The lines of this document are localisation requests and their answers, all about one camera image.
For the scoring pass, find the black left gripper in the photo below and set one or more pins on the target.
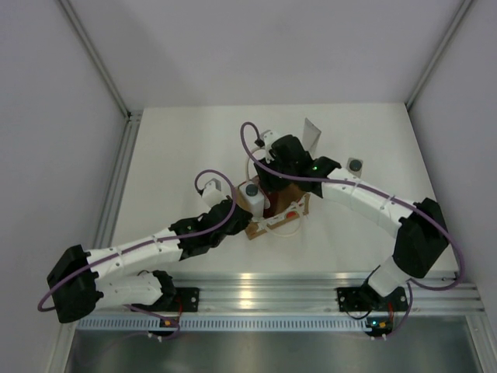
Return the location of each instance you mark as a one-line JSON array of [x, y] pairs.
[[240, 224]]

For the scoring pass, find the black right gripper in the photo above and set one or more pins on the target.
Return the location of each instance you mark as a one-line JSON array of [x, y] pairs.
[[268, 183]]

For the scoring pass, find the silver tube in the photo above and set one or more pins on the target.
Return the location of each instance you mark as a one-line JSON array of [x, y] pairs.
[[310, 137]]

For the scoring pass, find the white bottle grey cap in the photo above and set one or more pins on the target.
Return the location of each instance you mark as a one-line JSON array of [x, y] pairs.
[[254, 198]]

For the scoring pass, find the red bottle red cap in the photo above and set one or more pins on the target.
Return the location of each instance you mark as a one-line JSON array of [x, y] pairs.
[[268, 206]]

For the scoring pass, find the clear bottle grey cap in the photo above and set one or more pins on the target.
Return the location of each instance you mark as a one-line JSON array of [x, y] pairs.
[[355, 166]]

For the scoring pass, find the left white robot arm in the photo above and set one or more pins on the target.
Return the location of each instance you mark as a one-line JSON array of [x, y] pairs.
[[133, 274]]

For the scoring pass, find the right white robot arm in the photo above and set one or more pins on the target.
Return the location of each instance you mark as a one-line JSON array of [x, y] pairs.
[[415, 226]]

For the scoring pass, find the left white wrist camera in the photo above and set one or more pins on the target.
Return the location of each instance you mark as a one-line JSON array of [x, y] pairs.
[[212, 194]]

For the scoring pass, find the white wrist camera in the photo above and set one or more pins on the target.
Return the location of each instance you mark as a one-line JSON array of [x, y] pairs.
[[212, 194], [267, 138]]

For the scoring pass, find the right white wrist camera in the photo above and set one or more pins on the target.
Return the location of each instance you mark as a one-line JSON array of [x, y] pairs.
[[267, 138]]

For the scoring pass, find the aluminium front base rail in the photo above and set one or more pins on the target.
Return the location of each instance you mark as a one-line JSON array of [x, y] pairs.
[[309, 294]]

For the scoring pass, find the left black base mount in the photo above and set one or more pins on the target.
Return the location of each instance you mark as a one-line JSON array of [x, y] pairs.
[[186, 300]]

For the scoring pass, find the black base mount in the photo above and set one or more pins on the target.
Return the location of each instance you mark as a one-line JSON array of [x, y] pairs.
[[350, 300], [186, 300]]

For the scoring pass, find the aluminium frame rail left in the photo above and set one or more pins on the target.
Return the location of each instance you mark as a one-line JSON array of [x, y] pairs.
[[128, 136]]

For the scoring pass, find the white slotted cable duct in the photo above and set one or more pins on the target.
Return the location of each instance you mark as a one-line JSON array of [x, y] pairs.
[[226, 323]]

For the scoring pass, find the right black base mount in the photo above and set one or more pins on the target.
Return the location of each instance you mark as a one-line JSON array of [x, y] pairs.
[[350, 300]]

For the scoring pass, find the aluminium frame post right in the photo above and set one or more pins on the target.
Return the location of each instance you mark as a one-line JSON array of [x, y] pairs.
[[443, 43]]

